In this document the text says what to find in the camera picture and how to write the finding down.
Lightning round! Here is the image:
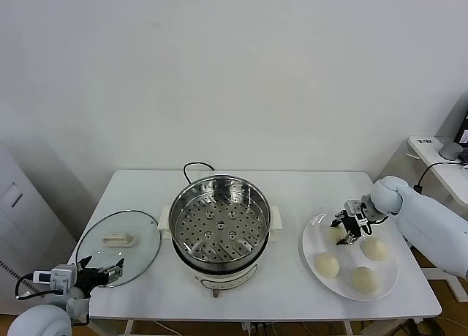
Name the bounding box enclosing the round glass pot lid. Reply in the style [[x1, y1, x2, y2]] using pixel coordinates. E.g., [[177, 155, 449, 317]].
[[75, 209, 163, 288]]

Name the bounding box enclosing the black monitor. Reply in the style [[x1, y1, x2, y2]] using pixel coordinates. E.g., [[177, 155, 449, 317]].
[[455, 108, 468, 145]]

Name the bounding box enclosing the cream electric pot base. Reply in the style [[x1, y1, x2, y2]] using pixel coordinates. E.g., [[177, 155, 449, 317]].
[[162, 230, 283, 299]]

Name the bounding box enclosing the white table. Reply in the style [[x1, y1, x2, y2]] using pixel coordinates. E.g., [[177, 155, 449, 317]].
[[75, 168, 444, 336]]

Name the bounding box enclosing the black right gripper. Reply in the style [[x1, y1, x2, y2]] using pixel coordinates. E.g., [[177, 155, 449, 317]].
[[331, 211, 365, 246]]

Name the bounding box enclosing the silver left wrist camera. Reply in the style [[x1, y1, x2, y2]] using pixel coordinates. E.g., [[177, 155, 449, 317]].
[[32, 264, 78, 290]]

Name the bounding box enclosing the stainless steel steamer basket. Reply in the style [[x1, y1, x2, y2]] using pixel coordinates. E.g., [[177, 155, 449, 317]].
[[158, 173, 285, 272]]

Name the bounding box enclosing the black pot power cord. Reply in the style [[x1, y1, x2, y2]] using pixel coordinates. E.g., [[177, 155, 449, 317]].
[[182, 162, 216, 185]]

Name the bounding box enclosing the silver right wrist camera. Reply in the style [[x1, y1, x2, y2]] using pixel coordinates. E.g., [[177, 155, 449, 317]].
[[344, 199, 371, 228]]

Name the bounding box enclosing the white steamed baozi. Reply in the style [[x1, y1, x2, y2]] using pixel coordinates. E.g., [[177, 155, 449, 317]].
[[352, 266, 380, 296], [360, 237, 389, 262], [314, 253, 341, 279], [327, 225, 348, 245]]

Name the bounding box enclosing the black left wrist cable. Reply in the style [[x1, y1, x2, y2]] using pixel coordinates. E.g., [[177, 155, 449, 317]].
[[14, 272, 56, 301]]

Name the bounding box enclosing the black floor cable bundle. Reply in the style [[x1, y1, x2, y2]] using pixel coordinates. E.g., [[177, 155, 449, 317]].
[[398, 319, 453, 336]]

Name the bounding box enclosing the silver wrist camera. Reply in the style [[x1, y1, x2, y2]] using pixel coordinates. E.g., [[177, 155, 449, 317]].
[[344, 199, 371, 228], [32, 264, 78, 290]]

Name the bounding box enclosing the black cable with adapter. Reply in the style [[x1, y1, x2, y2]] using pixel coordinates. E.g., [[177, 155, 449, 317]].
[[412, 160, 468, 196]]

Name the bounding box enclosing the grey monitor base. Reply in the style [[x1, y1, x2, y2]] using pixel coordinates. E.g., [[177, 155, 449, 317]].
[[438, 140, 465, 162]]

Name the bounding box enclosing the white round plate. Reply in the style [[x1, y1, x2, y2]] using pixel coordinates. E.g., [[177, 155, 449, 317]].
[[301, 213, 400, 302]]

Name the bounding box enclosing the white cabinet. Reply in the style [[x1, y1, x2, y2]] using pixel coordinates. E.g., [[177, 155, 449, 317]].
[[0, 141, 80, 315]]

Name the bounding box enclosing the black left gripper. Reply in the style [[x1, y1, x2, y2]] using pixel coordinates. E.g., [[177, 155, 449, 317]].
[[75, 255, 126, 291]]

